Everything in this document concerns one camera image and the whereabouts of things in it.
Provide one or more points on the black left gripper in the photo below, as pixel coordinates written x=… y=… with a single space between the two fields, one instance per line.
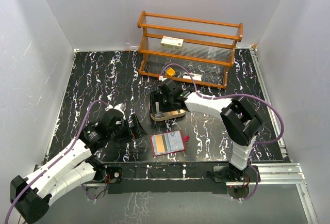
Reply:
x=136 y=131

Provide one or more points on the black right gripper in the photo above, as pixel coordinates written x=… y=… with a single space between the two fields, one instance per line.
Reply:
x=157 y=96

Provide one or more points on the beige oval card tray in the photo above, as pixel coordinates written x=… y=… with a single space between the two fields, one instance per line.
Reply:
x=169 y=115

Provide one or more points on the gold credit card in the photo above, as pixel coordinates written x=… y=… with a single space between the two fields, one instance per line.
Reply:
x=161 y=144

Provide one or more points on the red card holder wallet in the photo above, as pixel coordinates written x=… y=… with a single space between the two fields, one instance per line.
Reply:
x=152 y=140

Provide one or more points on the white yellow credit card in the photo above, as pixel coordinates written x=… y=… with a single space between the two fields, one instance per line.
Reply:
x=176 y=141

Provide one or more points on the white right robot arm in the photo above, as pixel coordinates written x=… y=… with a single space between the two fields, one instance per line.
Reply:
x=242 y=123

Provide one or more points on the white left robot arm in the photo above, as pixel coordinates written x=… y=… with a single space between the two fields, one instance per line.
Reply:
x=75 y=165

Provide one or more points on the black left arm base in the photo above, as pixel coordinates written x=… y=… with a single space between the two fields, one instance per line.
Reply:
x=111 y=177

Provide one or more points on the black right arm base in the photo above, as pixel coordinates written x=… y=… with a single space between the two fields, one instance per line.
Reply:
x=240 y=185

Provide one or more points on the orange yellow small block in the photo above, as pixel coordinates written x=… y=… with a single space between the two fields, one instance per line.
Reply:
x=170 y=71

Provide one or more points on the white stapler on shelf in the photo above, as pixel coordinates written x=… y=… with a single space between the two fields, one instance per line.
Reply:
x=195 y=77

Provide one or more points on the white red medicine box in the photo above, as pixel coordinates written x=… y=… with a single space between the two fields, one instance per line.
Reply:
x=172 y=43

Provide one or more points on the orange wooden shelf rack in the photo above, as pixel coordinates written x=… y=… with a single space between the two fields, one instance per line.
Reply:
x=208 y=48

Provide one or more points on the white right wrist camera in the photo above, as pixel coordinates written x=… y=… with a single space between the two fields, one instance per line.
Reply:
x=162 y=78

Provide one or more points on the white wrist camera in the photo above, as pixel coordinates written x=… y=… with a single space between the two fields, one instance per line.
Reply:
x=120 y=107
x=162 y=78

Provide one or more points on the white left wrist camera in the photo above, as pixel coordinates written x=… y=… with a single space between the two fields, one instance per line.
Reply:
x=120 y=107

